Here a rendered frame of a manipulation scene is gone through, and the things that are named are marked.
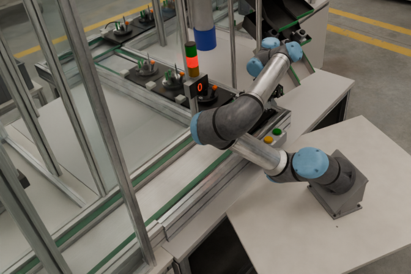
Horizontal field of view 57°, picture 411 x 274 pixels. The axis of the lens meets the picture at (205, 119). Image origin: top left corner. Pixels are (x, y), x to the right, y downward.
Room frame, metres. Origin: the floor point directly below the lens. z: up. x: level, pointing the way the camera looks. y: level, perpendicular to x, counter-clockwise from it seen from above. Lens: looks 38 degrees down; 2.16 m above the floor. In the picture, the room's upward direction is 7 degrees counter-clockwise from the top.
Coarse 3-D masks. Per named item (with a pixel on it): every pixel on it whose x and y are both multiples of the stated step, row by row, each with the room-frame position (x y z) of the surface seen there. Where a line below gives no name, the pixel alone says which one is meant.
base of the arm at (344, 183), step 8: (336, 160) 1.02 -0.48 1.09; (344, 160) 1.04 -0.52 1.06; (344, 168) 1.00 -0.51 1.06; (352, 168) 1.01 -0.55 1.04; (336, 176) 0.96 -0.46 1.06; (344, 176) 0.97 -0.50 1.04; (352, 176) 0.98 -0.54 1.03; (320, 184) 0.98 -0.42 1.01; (328, 184) 0.96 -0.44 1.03; (336, 184) 0.96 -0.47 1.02; (344, 184) 0.96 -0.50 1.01; (352, 184) 0.97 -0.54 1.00; (328, 192) 0.98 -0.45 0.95; (336, 192) 0.96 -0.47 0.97; (344, 192) 0.96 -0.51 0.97
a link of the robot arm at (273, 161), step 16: (208, 112) 1.00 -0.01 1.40; (192, 128) 1.00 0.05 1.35; (208, 128) 0.95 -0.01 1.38; (224, 144) 0.96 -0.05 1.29; (240, 144) 0.98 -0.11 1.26; (256, 144) 1.01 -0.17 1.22; (256, 160) 1.00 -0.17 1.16; (272, 160) 1.01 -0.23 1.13; (288, 160) 1.03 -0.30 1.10; (272, 176) 1.02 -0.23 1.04; (288, 176) 1.00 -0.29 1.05
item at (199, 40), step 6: (210, 30) 2.46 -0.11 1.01; (198, 36) 2.46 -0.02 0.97; (204, 36) 2.45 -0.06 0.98; (210, 36) 2.45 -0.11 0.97; (198, 42) 2.47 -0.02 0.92; (204, 42) 2.45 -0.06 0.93; (210, 42) 2.45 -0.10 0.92; (216, 42) 2.50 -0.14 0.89; (198, 48) 2.47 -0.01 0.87; (204, 48) 2.45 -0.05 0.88; (210, 48) 2.45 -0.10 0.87
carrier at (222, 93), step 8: (208, 88) 1.77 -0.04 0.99; (200, 96) 1.70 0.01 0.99; (208, 96) 1.69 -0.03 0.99; (216, 96) 1.68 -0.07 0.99; (224, 96) 1.70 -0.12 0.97; (232, 96) 1.69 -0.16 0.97; (200, 104) 1.65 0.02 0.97; (208, 104) 1.65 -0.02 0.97; (216, 104) 1.64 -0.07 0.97; (224, 104) 1.64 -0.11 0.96
